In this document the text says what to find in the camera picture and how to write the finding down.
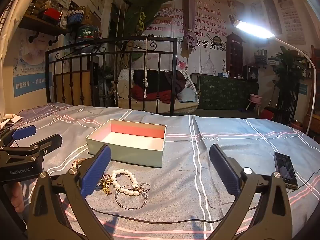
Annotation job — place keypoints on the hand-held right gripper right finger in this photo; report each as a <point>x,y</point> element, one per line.
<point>225,172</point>

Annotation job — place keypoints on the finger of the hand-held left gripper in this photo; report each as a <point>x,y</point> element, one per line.
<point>23,132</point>
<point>47,143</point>

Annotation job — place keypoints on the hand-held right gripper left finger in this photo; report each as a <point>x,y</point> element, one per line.
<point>96,173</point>

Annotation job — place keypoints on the pale green box pink inside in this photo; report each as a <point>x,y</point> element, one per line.
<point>125,155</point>

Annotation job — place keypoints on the person's left hand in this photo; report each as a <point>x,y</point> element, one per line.
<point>17,197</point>

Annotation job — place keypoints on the black smartphone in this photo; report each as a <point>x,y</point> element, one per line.
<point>285,170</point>

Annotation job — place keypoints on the pink stool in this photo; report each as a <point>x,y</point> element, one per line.
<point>253,98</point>

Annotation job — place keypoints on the green patterned counter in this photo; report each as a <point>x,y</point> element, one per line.
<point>225,92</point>

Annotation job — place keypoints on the pile of dark clothes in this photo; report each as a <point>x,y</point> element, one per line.
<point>150,80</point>

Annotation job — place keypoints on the potted green plant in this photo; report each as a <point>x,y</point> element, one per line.
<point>287,75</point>

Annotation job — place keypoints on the green round tin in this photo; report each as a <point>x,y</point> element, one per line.
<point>86,33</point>

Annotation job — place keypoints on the red phone booth cabinet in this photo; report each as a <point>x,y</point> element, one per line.
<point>235,55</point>

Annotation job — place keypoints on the blue basket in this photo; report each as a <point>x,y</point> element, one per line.
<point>75,17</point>

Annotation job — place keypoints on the white gooseneck lamp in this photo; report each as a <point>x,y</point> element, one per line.
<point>252,28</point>

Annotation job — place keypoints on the grey folded umbrella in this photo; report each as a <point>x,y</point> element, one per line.
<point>190,12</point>

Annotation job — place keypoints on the large leafy plant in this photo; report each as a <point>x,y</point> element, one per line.
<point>140,2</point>

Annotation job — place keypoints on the wall poster with face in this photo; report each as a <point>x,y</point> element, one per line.
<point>28,55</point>

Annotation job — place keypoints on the black iron bed frame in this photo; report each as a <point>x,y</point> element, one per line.
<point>174,80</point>

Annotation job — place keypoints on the wooden wall shelf with bottles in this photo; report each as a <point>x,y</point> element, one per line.
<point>42,25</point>

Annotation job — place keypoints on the small wall rack with bottles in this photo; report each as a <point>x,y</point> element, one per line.
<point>261,57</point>

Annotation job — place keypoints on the large printed wall banner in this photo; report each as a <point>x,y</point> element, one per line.
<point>207,22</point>

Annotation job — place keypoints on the wall poster with chart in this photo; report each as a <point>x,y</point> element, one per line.
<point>291,17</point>

